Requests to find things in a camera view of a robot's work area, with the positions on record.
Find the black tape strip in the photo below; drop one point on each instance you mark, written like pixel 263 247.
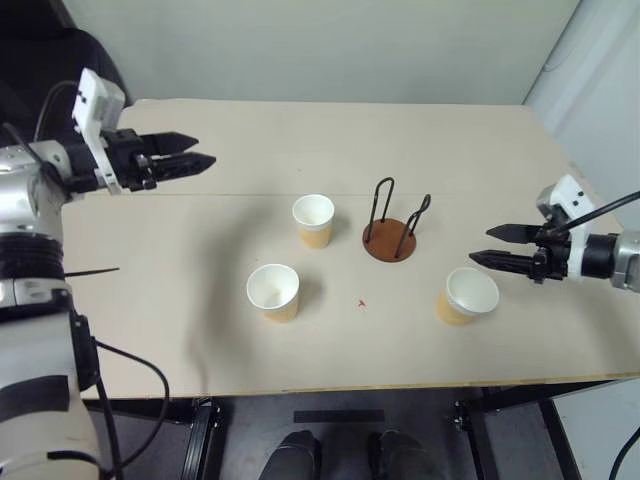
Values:
pixel 340 417

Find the tan ribbed paper cup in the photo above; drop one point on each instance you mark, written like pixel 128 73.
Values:
pixel 314 237
pixel 450 312
pixel 282 312

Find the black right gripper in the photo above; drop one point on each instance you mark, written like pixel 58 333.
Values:
pixel 552 255

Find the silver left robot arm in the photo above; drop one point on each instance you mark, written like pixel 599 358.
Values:
pixel 30 350

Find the black metal table frame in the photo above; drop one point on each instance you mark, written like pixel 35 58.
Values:
pixel 200 440

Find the white cabinet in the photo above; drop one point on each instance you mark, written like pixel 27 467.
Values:
pixel 600 435

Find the dark rounded robot foot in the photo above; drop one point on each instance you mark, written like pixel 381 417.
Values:
pixel 292 457
pixel 400 457

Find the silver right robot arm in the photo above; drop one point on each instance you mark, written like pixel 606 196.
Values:
pixel 627 260

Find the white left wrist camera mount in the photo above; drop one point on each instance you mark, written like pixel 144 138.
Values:
pixel 92 107

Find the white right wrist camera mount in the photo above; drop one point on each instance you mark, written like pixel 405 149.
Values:
pixel 570 192

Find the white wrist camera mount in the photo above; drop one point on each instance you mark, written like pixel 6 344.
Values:
pixel 92 107
pixel 570 192

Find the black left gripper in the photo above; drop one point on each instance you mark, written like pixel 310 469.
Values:
pixel 127 160

